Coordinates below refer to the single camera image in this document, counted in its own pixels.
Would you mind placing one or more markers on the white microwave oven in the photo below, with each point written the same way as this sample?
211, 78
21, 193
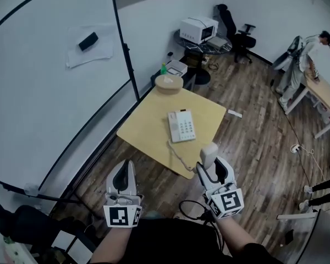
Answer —
196, 29

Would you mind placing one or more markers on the white power strip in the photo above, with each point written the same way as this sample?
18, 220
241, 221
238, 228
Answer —
295, 148

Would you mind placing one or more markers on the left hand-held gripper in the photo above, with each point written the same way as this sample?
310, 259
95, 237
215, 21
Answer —
123, 213

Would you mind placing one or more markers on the person's black shirt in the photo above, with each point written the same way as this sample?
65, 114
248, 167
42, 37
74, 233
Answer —
176, 243

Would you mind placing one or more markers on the white paper strip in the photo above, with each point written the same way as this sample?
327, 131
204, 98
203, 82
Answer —
234, 113

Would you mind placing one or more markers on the green plastic bottle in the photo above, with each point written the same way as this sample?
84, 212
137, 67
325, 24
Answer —
163, 69

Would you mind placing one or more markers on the person's left forearm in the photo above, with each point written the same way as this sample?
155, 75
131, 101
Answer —
112, 243

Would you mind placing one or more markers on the round black marble table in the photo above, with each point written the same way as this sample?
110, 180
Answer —
200, 48

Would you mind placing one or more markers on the black board eraser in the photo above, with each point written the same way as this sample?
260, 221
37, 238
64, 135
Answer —
88, 41

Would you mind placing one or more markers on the black low cabinet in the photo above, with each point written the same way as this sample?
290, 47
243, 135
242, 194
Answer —
189, 82

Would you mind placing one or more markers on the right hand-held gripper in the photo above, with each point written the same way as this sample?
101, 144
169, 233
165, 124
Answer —
227, 199

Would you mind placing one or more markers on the round tan tissue box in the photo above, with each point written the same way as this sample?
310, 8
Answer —
168, 84

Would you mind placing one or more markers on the wooden desk with white legs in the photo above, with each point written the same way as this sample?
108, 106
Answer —
323, 91

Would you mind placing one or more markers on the black board stand pole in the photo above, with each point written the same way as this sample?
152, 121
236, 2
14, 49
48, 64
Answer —
125, 45

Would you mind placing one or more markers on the white paper sheets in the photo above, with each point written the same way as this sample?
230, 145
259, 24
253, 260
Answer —
99, 54

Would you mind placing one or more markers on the person's right forearm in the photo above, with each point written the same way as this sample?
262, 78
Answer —
236, 236

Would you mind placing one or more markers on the white desk telephone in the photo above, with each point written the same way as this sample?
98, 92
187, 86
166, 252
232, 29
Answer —
181, 126

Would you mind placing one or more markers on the white handset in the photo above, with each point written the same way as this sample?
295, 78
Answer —
208, 154

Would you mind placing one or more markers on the grey flat box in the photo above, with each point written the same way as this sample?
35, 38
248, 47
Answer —
217, 41

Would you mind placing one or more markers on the black office chair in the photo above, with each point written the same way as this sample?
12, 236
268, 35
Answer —
237, 37

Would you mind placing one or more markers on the white plastic bin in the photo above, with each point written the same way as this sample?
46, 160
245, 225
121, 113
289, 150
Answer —
176, 67

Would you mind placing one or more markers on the large white board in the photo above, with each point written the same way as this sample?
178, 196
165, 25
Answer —
38, 98

